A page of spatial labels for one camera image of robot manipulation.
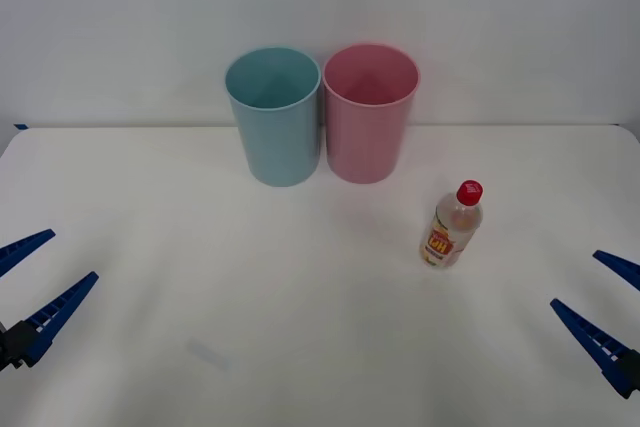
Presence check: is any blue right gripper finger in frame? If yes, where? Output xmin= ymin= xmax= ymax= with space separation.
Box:
xmin=549 ymin=298 xmax=640 ymax=401
xmin=592 ymin=249 xmax=640 ymax=292

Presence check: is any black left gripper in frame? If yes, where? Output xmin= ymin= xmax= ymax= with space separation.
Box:
xmin=0 ymin=229 xmax=100 ymax=374

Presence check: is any clear bottle with red cap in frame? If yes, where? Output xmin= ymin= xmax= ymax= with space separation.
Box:
xmin=418 ymin=178 xmax=485 ymax=270

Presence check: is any pale blue plastic bin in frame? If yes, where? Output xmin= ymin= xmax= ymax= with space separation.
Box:
xmin=224 ymin=46 xmax=322 ymax=189

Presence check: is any pink plastic bin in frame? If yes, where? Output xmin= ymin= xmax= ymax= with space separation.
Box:
xmin=322 ymin=42 xmax=422 ymax=185

